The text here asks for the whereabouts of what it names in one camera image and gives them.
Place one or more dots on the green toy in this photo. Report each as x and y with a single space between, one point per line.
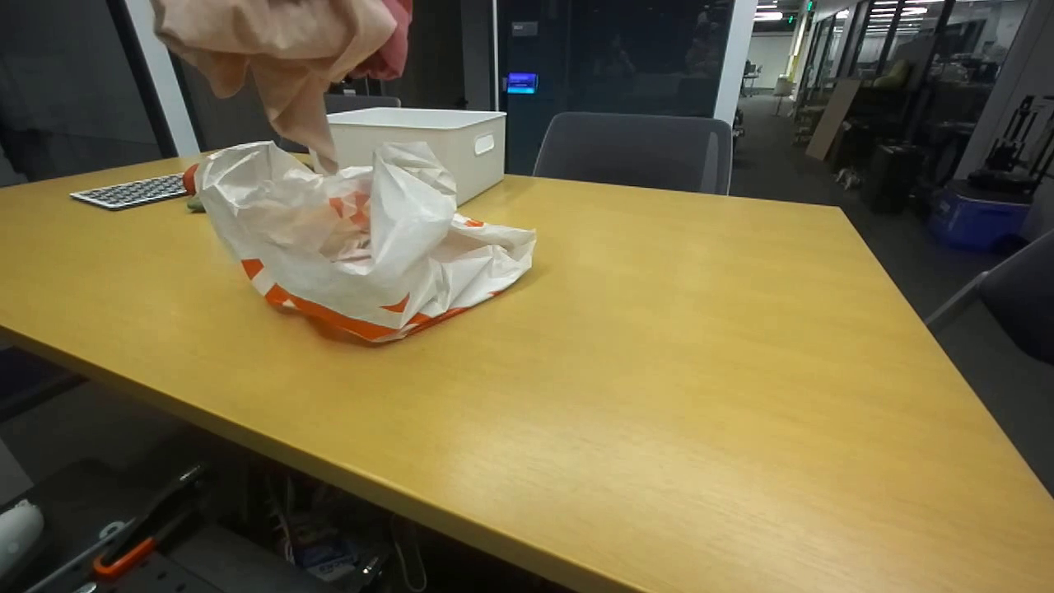
196 206

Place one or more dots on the white plastic storage bin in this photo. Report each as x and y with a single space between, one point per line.
449 143

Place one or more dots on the peach cloth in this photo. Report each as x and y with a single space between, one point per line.
284 55

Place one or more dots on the white orange plastic bag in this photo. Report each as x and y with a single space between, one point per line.
332 243

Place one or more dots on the blue plastic tub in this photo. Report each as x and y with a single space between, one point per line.
975 220

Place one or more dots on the grey computer keyboard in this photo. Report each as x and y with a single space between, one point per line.
133 192

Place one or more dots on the orange toy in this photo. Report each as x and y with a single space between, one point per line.
190 178

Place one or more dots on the black box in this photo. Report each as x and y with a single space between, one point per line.
895 178

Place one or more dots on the dark office chair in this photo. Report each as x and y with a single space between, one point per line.
1025 297

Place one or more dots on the dark cabinet with blue light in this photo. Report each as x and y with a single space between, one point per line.
614 66

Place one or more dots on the wooden board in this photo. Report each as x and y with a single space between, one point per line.
835 121

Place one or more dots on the grey office chair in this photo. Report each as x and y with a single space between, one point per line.
632 148

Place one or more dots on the white grey padded roll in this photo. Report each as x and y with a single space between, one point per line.
13 535

